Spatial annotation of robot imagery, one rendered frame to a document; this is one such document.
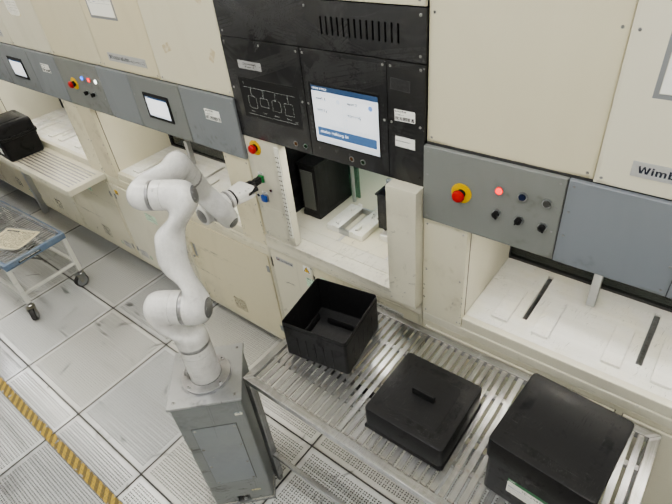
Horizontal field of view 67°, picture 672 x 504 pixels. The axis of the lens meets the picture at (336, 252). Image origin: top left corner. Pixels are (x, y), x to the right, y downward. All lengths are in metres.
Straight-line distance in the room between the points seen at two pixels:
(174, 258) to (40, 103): 3.32
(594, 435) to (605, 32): 1.01
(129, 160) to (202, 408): 1.97
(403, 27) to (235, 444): 1.65
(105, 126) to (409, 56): 2.26
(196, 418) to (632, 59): 1.77
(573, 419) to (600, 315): 0.61
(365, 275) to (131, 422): 1.58
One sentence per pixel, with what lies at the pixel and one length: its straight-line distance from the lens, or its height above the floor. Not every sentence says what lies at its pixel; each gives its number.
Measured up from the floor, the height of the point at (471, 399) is 0.86.
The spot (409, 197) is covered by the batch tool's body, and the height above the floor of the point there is 1.38.
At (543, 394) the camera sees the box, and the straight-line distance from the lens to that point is 1.63.
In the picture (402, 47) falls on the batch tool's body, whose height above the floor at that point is 1.84.
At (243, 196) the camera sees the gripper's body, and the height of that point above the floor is 1.21.
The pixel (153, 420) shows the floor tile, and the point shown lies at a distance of 3.03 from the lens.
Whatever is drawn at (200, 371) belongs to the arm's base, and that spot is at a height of 0.85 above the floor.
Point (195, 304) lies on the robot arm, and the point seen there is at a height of 1.17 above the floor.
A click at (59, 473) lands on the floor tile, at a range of 3.08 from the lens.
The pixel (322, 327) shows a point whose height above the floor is 0.77.
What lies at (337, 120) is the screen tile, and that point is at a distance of 1.81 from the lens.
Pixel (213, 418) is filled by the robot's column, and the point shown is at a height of 0.66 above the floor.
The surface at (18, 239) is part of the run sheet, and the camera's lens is 4.02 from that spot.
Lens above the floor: 2.29
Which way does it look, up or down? 38 degrees down
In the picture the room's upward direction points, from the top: 7 degrees counter-clockwise
